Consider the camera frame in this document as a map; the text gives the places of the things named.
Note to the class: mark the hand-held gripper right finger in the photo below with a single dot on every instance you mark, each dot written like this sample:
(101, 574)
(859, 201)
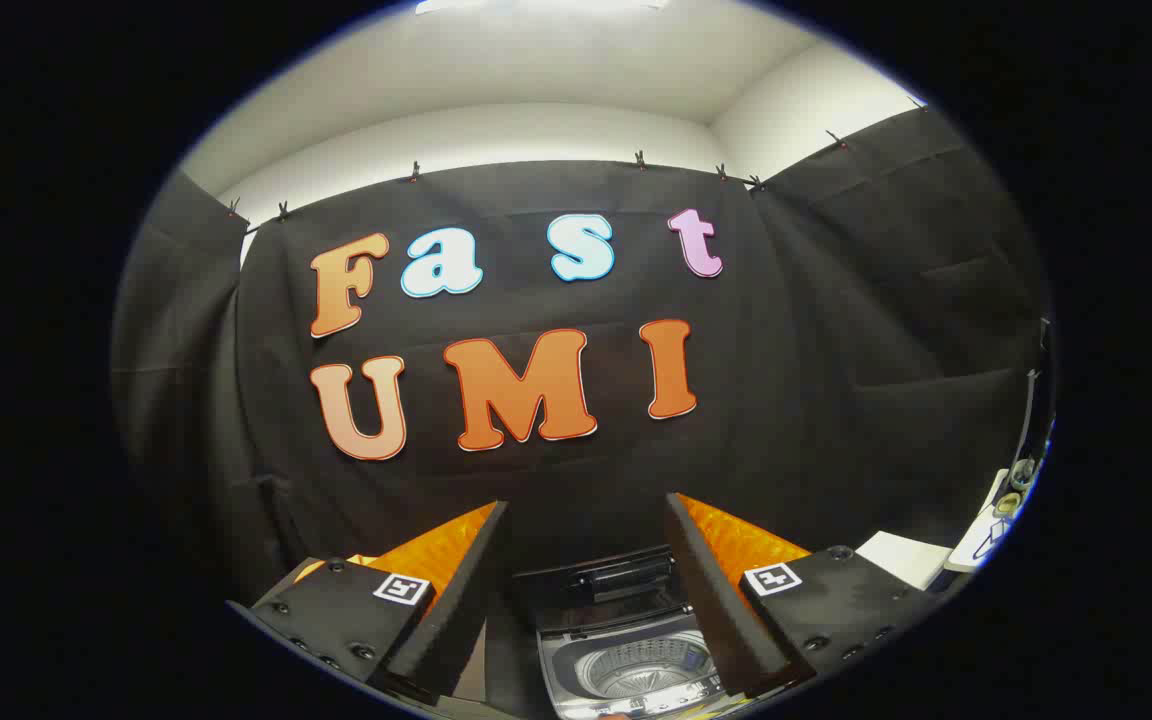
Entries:
(711, 600)

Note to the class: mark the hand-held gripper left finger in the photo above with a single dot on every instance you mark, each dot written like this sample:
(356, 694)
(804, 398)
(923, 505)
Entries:
(466, 600)

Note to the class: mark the grey washing machine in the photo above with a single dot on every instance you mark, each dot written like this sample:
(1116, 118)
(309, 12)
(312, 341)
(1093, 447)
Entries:
(626, 670)

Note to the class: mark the white flat panel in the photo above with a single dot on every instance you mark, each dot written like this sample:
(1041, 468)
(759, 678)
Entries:
(901, 558)

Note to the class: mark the white card with arrow print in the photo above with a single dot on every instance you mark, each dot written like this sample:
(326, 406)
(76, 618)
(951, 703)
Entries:
(981, 545)

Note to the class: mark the small yellow round object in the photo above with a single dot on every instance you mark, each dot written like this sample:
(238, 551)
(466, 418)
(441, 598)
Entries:
(1008, 503)

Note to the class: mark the row of black clips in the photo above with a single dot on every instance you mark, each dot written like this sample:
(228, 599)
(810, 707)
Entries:
(415, 172)

